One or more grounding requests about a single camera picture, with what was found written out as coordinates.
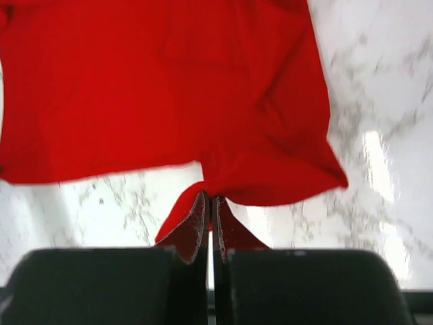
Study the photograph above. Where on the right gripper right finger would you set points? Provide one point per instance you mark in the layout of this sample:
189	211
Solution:
255	284

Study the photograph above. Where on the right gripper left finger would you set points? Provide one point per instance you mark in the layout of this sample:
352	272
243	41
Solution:
162	284

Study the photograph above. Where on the red t-shirt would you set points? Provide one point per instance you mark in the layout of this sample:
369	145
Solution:
96	87

